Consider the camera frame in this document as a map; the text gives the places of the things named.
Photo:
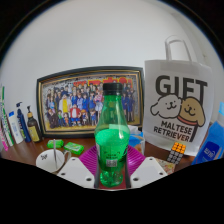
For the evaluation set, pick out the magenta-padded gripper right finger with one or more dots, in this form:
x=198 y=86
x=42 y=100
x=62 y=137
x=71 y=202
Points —
x=148 y=172

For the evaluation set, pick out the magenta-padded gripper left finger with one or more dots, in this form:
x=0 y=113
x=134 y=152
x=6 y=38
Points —
x=77 y=172

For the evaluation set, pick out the green plastic drink bottle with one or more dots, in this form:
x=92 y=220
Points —
x=112 y=143

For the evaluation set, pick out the small patterned box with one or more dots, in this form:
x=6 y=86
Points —
x=166 y=165

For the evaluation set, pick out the thin stirrer stick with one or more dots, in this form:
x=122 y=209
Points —
x=54 y=150

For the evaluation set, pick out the camouflage print paper cup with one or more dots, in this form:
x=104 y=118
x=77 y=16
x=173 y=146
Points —
x=46 y=161

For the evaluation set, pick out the orange puzzle cube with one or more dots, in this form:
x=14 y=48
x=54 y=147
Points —
x=176 y=152

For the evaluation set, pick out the amber pump bottle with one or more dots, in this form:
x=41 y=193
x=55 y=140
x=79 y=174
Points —
x=34 y=130

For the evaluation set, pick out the blue detergent bottle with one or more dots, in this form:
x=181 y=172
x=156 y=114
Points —
x=210 y=143

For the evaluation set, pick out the dark blue pump bottle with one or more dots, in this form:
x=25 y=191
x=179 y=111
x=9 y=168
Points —
x=22 y=125

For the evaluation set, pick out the gold framed group picture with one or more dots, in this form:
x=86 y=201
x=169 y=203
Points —
x=70 y=100

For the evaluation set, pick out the white lotion bottle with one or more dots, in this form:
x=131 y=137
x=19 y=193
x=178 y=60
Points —
x=15 y=128

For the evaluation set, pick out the white printed gift bag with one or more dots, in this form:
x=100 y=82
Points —
x=176 y=100

